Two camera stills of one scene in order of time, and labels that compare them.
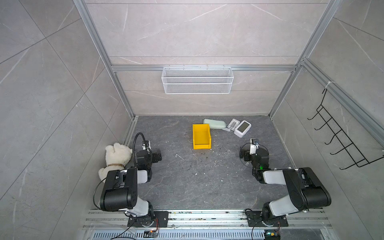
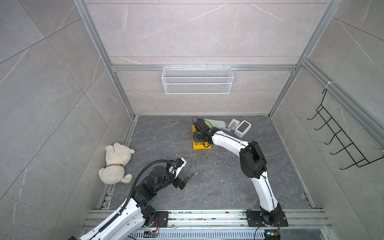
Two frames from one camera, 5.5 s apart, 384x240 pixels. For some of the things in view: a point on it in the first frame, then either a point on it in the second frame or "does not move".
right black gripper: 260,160 → 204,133
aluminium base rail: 298,219 does not move
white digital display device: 243,128 does not move
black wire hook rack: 359,160 does not move
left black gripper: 154,156 → 178,182
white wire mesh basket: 197,80 does not move
